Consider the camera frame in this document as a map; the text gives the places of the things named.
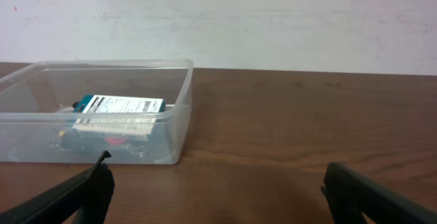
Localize white blue cardboard box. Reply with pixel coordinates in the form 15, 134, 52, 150
73, 94, 166, 141

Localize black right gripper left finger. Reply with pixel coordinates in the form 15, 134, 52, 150
1, 151, 115, 223

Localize clear plastic container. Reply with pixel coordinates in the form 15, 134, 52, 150
1, 59, 193, 165

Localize red handled pliers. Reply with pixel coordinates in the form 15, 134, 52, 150
104, 137, 126, 146

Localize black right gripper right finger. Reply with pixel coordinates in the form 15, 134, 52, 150
321, 163, 436, 224

